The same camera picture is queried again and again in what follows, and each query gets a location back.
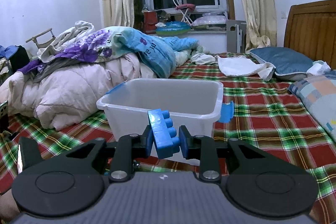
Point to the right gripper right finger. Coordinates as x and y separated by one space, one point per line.
202 148

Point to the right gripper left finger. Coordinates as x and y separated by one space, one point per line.
125 151

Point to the blue toy brick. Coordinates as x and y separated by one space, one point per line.
166 141

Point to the white plastic storage bin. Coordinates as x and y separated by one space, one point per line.
193 103

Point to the blue bin latch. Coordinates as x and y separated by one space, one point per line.
227 112

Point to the pink quilted duvet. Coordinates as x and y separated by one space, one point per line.
69 95

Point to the red green plaid bedsheet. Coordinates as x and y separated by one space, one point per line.
266 116

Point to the blue printed blanket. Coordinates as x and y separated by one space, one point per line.
157 53

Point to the purple floral blanket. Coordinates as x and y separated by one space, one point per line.
97 47

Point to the grey folded board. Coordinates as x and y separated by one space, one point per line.
236 35

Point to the blue pillow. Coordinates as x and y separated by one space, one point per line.
289 65

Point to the white bundled cloth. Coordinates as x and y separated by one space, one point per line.
80 30

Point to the white pillow on sill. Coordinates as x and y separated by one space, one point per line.
209 20

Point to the patchwork patterned pillow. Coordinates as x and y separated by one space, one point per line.
317 93

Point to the folding chair red cushion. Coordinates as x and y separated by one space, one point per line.
186 10

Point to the wooden headboard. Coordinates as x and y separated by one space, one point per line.
311 30

